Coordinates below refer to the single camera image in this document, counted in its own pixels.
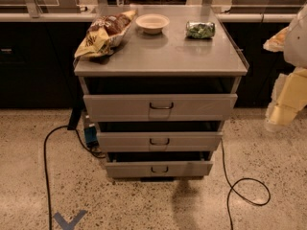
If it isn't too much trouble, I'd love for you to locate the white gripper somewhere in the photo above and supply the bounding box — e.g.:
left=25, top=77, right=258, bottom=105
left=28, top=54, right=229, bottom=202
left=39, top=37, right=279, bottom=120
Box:
left=263, top=27, right=307, bottom=132

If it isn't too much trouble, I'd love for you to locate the grey top drawer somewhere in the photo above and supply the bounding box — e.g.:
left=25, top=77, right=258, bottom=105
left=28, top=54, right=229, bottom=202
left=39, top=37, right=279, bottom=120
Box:
left=83, top=94, right=237, bottom=122

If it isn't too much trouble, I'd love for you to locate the grey drawer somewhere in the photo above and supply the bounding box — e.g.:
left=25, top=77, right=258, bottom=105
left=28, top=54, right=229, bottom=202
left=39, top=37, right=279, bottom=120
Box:
left=83, top=94, right=237, bottom=122
left=106, top=161, right=213, bottom=178
left=97, top=132, right=222, bottom=152

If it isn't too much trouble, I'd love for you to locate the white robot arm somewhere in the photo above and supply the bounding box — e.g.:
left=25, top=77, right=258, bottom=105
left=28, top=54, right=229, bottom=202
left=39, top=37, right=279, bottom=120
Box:
left=263, top=6, right=307, bottom=132

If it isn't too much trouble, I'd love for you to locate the grey metal drawer cabinet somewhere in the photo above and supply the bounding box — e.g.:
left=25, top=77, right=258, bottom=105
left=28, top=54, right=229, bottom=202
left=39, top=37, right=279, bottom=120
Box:
left=73, top=5, right=250, bottom=180

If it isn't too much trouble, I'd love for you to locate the grey middle drawer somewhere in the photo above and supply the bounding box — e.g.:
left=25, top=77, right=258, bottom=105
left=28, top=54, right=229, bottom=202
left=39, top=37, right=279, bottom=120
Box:
left=97, top=132, right=222, bottom=152

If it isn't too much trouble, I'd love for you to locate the grey bottom drawer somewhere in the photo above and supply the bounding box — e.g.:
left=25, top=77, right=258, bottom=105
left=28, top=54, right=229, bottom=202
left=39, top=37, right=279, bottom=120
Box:
left=106, top=161, right=213, bottom=178

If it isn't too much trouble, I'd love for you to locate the dark counter with white top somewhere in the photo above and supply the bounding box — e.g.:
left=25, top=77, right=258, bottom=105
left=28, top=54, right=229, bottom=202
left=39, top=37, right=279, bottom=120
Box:
left=0, top=22, right=294, bottom=108

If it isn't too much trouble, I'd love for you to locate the green crushed can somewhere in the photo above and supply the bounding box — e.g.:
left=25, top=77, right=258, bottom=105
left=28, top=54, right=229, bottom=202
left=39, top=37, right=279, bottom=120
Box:
left=186, top=21, right=215, bottom=39

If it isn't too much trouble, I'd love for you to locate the white paper bowl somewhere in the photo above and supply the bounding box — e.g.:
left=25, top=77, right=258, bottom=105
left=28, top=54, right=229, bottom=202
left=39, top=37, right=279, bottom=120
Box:
left=136, top=13, right=170, bottom=35

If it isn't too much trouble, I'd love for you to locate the yellow brown chip bag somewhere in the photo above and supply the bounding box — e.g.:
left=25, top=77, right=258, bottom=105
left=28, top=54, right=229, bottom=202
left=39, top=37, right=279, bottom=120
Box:
left=74, top=10, right=136, bottom=58

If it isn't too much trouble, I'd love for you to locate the blue power box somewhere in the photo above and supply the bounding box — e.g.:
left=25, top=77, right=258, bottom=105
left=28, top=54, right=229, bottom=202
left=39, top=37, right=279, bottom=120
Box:
left=83, top=124, right=98, bottom=148

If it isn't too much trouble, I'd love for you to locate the blue tape floor marker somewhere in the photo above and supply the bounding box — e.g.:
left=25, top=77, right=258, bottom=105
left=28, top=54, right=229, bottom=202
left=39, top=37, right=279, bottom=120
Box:
left=53, top=209, right=88, bottom=230

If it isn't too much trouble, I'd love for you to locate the black looped cable on right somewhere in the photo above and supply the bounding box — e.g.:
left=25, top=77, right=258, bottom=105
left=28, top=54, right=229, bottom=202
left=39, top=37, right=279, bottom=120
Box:
left=220, top=138, right=272, bottom=230

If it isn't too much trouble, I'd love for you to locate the black cable on left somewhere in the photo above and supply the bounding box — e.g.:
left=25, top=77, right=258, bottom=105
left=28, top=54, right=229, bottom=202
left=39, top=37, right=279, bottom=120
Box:
left=43, top=125, right=106, bottom=230

